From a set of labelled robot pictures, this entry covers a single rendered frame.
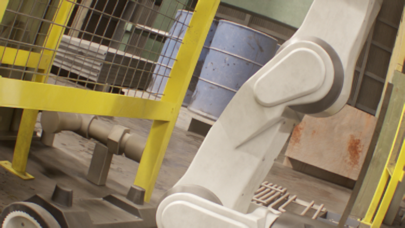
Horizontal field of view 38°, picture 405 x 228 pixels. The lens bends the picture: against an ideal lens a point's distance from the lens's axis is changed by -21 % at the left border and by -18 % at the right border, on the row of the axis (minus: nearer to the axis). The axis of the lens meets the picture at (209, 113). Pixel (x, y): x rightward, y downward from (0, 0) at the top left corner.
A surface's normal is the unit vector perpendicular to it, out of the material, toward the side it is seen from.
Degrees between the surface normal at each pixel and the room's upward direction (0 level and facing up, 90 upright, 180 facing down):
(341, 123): 90
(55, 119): 90
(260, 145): 90
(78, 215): 45
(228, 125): 109
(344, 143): 90
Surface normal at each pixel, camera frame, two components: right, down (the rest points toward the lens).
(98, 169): -0.24, -0.03
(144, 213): 0.85, -0.43
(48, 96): 0.90, 0.34
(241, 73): 0.13, 0.11
